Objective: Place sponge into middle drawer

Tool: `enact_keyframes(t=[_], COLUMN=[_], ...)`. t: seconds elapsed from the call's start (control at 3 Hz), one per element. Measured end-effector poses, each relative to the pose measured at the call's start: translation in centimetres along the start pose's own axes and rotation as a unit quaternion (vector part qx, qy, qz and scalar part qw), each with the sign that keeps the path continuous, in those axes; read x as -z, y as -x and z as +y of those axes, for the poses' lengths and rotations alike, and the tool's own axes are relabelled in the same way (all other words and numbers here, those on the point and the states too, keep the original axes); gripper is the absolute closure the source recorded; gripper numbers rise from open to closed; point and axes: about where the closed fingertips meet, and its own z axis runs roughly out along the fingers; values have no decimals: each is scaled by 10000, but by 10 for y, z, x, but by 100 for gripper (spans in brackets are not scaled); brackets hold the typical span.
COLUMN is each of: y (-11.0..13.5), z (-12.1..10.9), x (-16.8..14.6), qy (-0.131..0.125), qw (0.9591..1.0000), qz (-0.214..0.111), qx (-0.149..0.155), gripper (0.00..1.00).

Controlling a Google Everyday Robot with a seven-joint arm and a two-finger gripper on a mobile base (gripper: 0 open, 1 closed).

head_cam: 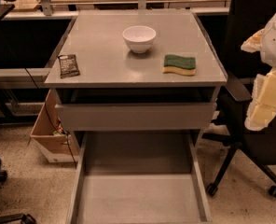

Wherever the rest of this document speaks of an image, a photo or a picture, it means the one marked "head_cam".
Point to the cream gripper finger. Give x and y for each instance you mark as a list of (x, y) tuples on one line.
[(262, 110), (253, 43)]

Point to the green yellow sponge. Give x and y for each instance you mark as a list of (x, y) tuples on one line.
[(180, 65)]

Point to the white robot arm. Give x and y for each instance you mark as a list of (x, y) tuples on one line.
[(268, 44)]

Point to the grey drawer cabinet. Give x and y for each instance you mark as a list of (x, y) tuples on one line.
[(105, 61)]

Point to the grey open middle drawer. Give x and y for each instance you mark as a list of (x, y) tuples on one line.
[(138, 178)]

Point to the grey top drawer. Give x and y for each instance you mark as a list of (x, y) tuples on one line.
[(142, 109)]

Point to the black office chair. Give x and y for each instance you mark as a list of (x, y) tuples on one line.
[(247, 103)]

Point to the white ceramic bowl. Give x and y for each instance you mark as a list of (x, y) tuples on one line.
[(139, 38)]

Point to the dark snack packet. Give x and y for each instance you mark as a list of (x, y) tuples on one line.
[(68, 66)]

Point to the cardboard box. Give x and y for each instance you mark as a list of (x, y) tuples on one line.
[(54, 145)]

